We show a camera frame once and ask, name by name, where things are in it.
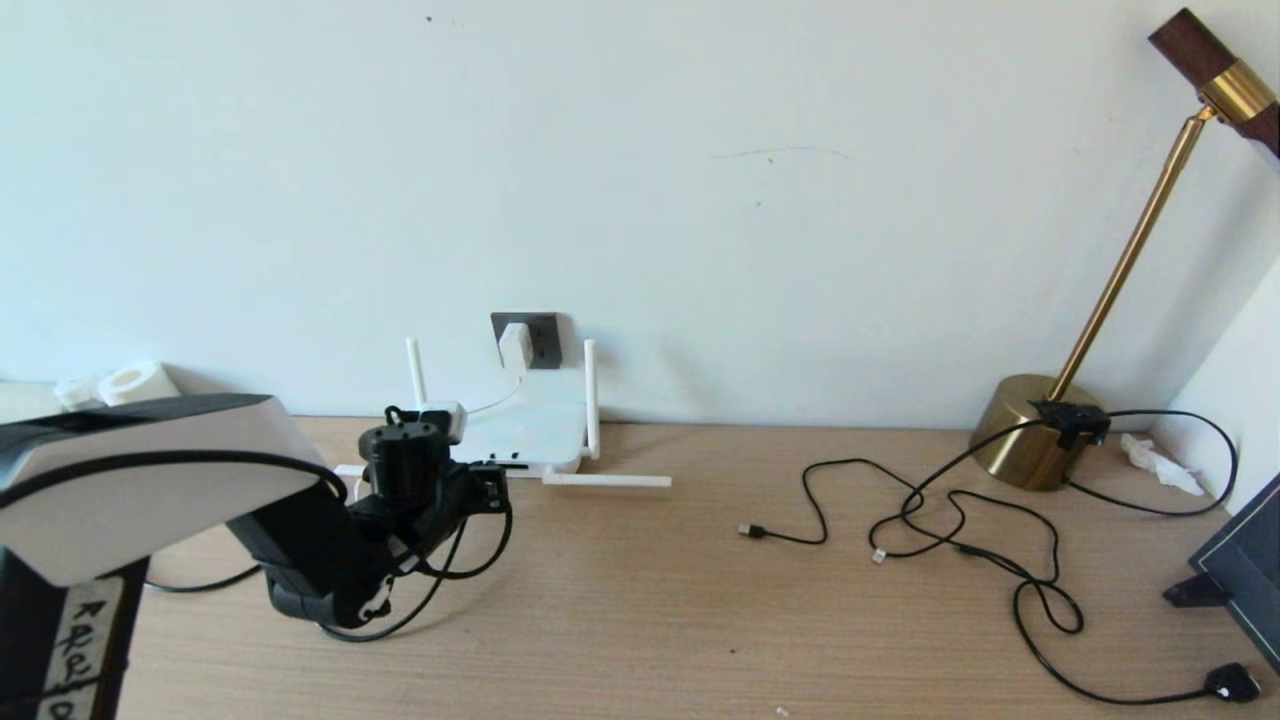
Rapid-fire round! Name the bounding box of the thin white power cable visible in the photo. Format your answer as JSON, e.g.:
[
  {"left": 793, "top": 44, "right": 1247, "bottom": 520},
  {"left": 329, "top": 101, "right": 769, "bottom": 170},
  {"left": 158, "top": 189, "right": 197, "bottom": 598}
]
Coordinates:
[{"left": 350, "top": 370, "right": 526, "bottom": 499}]

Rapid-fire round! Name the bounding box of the black network cable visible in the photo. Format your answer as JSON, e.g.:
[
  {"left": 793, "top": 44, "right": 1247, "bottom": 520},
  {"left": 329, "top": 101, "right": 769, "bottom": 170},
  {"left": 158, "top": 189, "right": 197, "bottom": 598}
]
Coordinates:
[{"left": 145, "top": 520, "right": 476, "bottom": 643}]

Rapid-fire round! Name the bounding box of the white router with antennas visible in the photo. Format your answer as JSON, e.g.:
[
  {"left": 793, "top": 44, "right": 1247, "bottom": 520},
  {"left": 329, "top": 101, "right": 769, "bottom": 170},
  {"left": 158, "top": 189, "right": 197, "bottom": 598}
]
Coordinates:
[{"left": 335, "top": 338, "right": 673, "bottom": 489}]

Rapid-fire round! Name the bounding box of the white toilet paper roll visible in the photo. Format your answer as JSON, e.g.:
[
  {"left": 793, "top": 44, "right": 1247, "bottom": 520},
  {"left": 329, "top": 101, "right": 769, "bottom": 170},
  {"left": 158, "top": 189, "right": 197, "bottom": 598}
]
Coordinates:
[{"left": 97, "top": 362, "right": 181, "bottom": 406}]

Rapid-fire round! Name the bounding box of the gold desk lamp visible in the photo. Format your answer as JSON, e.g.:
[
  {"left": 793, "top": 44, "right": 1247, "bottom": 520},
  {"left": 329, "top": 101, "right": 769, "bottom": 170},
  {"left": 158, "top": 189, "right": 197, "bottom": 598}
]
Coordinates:
[{"left": 965, "top": 8, "right": 1280, "bottom": 491}]

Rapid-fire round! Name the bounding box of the black clip on lamp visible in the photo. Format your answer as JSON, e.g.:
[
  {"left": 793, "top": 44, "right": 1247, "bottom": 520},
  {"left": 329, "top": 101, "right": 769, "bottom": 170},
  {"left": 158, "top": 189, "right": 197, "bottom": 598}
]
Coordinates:
[{"left": 1026, "top": 400, "right": 1111, "bottom": 449}]

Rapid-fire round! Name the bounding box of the crumpled white tissue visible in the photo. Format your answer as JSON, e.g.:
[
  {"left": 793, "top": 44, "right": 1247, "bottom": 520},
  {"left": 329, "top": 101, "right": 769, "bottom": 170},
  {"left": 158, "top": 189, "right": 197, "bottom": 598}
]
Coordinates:
[{"left": 1118, "top": 432, "right": 1204, "bottom": 497}]

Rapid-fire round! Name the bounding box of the black clip stand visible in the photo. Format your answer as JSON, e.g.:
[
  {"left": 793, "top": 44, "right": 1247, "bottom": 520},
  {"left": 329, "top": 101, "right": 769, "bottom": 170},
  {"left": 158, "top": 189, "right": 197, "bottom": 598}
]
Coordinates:
[{"left": 1160, "top": 575, "right": 1229, "bottom": 608}]

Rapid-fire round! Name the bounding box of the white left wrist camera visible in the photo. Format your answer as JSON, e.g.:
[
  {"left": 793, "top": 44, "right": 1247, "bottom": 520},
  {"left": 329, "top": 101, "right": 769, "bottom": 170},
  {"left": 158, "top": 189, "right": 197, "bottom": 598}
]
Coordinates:
[{"left": 412, "top": 402, "right": 468, "bottom": 443}]

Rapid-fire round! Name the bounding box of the grey wall socket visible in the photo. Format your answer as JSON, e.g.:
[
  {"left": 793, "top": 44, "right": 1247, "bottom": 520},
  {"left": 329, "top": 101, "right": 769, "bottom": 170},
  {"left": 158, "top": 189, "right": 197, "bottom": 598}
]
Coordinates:
[{"left": 491, "top": 313, "right": 562, "bottom": 371}]

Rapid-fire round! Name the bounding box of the black USB cable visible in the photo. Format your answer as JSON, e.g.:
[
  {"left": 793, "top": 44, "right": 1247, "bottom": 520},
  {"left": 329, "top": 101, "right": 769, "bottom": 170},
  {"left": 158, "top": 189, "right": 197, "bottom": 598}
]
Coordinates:
[{"left": 738, "top": 458, "right": 923, "bottom": 546}]

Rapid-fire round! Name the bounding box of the black cable with white connector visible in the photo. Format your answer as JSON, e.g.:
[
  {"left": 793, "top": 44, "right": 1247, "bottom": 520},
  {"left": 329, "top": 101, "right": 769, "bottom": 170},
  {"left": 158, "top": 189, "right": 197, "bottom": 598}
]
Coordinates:
[{"left": 866, "top": 488, "right": 1059, "bottom": 586}]

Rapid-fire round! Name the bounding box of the black lamp power cord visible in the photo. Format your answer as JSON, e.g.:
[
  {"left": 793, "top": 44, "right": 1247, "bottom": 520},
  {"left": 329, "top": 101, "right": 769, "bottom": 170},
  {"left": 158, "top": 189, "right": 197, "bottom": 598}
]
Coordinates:
[{"left": 868, "top": 408, "right": 1261, "bottom": 706}]

